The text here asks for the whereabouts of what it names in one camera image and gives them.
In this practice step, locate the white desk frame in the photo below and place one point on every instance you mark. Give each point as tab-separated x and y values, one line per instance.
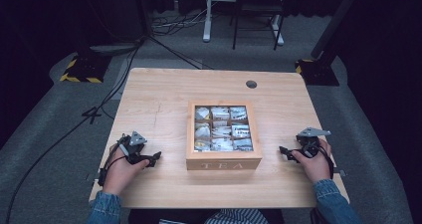
207	25

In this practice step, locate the group of tea sachets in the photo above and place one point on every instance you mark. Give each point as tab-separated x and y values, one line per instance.
222	131

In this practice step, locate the yellow black striped stand base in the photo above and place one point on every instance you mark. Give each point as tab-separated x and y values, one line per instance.
84	69
316	73

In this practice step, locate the black slanted stand pole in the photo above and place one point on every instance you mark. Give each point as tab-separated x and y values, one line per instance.
335	21

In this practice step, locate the black metal chair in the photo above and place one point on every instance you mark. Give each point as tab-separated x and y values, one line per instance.
262	8

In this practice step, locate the wooden tea box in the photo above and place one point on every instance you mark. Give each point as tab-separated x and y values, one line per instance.
224	157

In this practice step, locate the person's striped clothing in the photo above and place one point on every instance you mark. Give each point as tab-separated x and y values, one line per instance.
237	217

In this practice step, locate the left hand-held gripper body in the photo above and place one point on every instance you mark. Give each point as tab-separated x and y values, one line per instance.
136	144

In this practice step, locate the person's left hand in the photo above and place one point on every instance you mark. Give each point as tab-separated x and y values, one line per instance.
121	174

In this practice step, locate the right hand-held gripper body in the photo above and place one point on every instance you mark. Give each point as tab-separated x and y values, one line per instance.
310	139

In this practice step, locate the person's right hand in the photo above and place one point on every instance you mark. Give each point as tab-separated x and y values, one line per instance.
313	166

